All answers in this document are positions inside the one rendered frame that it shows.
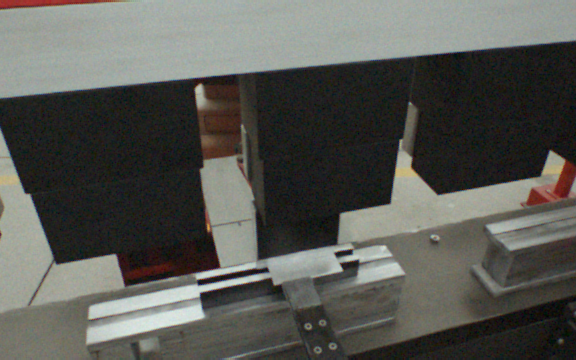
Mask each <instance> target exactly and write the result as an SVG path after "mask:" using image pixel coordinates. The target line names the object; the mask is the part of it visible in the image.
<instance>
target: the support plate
mask: <svg viewBox="0 0 576 360"><path fill-rule="evenodd" d="M240 157H243V154H241V156H234V157H226V158H219V159H211V160H204V168H202V169H201V178H202V187H203V196H204V201H205V206H206V210H207V214H208V218H209V224H210V228H211V226H214V225H219V224H225V223H232V221H237V220H243V219H250V218H252V216H251V200H255V199H254V197H253V194H252V190H251V187H250V186H249V184H248V182H247V180H245V179H244V177H243V175H242V174H241V171H240V169H239V167H238V166H237V160H236V158H240ZM211 232H213V236H214V241H215V246H216V250H217V254H218V259H219V263H220V268H221V269H224V268H230V267H235V266H240V265H245V264H248V263H253V262H256V259H255V253H254V246H253V226H252V220H248V221H242V223H241V226H238V223H236V224H231V225H224V226H218V227H213V228H211ZM350 243H351V244H352V246H353V247H355V246H357V240H356V237H355V236H354V234H353V233H352V231H351V229H350V228H349V226H348V225H346V223H345V221H344V219H343V217H342V216H341V214H340V224H339V237H338V245H335V246H339V245H344V244H350Z"/></svg>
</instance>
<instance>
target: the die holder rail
mask: <svg viewBox="0 0 576 360"><path fill-rule="evenodd" d="M482 232H483V233H484V234H485V235H486V236H487V237H488V238H489V241H488V245H487V248H486V251H485V254H484V258H483V262H482V264H478V265H474V266H471V269H470V271H471V273H473V274H474V275H475V276H476V278H477V279H478V280H479V282H480V283H481V284H482V285H483V286H484V287H485V289H486V290H487V291H488V292H489V293H490V294H491V295H492V298H497V297H501V295H505V294H509V293H514V292H518V291H522V290H526V289H530V288H535V287H539V286H543V285H547V284H551V283H555V281H560V280H564V279H568V278H572V277H576V206H570V207H565V209H560V210H555V211H549V212H545V213H540V214H535V215H529V216H524V217H519V218H514V219H508V220H503V221H499V222H494V223H488V225H484V227H483V230H482Z"/></svg>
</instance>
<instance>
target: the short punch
mask: <svg viewBox="0 0 576 360"><path fill-rule="evenodd" d="M251 207H252V226H253V246H254V253H255V259H256V269H260V268H266V267H271V266H276V265H282V264H286V263H291V262H297V261H302V260H307V259H312V258H318V257H323V255H328V254H334V253H335V245H338V237H339V224H340V214H335V215H328V216H323V217H317V218H311V219H305V220H300V221H293V223H288V224H282V225H276V226H270V227H265V224H264V221H262V218H261V216H260V213H259V210H258V208H257V204H256V202H255V200H251Z"/></svg>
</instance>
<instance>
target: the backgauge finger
mask: <svg viewBox="0 0 576 360"><path fill-rule="evenodd" d="M282 287H283V291H284V294H285V296H286V299H287V302H288V304H289V308H290V311H291V313H292V315H293V319H294V321H295V324H296V327H298V330H299V333H300V335H301V338H302V341H303V344H304V347H305V350H306V352H307V355H308V358H309V360H348V358H347V356H346V354H345V352H344V350H343V348H342V345H341V342H340V340H339V338H338V336H337V333H336V331H335V329H334V327H333V324H332V322H330V319H329V317H328V315H327V313H326V311H325V308H324V305H323V303H322V301H321V299H320V297H319V294H318V292H317V289H316V287H315V285H314V282H312V280H311V278H310V276H309V277H304V278H299V279H294V280H289V281H284V282H282Z"/></svg>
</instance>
